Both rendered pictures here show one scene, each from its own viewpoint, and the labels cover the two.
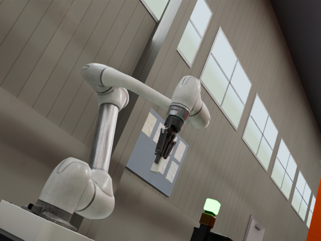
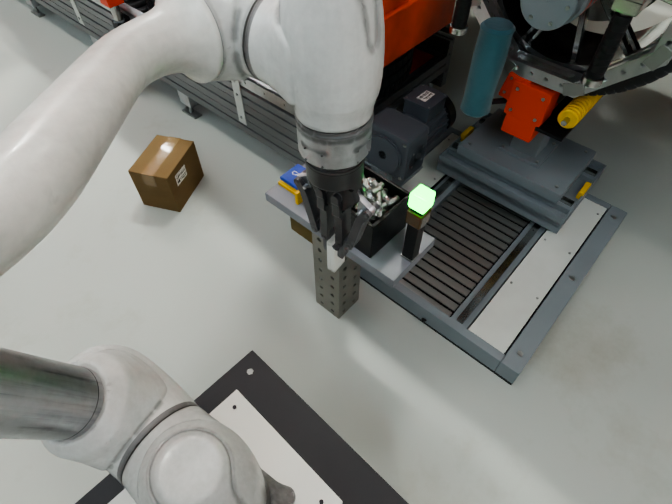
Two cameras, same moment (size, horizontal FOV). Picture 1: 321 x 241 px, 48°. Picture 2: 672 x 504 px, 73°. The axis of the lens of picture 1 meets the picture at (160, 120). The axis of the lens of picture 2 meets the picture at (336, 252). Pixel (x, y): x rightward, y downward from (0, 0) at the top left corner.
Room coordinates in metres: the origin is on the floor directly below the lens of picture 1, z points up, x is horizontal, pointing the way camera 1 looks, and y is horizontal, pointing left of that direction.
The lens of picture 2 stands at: (1.39, 0.39, 1.32)
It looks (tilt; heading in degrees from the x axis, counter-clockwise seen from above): 52 degrees down; 274
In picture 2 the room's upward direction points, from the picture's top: straight up
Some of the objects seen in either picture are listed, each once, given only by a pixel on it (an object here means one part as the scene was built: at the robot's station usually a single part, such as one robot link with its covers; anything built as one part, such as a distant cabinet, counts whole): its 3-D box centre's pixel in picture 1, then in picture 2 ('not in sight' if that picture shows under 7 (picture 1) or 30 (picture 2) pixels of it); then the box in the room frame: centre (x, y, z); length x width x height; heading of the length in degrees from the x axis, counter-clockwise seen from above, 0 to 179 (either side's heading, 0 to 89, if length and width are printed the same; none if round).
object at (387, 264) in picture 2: not in sight; (346, 218); (1.41, -0.40, 0.44); 0.43 x 0.17 x 0.03; 142
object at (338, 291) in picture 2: not in sight; (337, 263); (1.43, -0.42, 0.21); 0.10 x 0.10 x 0.42; 52
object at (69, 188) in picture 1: (69, 183); (201, 482); (1.60, 0.26, 0.56); 0.18 x 0.16 x 0.22; 145
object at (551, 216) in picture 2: not in sight; (519, 167); (0.77, -0.97, 0.13); 0.50 x 0.36 x 0.10; 142
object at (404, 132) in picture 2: not in sight; (416, 139); (1.18, -0.96, 0.26); 0.42 x 0.18 x 0.35; 52
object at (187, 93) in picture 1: (187, 94); (322, 38); (1.43, -0.07, 1.08); 0.13 x 0.11 x 0.16; 145
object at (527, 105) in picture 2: not in sight; (535, 102); (0.85, -0.87, 0.48); 0.16 x 0.12 x 0.17; 52
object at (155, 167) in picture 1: (156, 164); (337, 253); (1.41, -0.05, 0.74); 0.03 x 0.01 x 0.07; 59
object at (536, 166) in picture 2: not in sight; (536, 125); (0.77, -0.97, 0.32); 0.40 x 0.30 x 0.28; 142
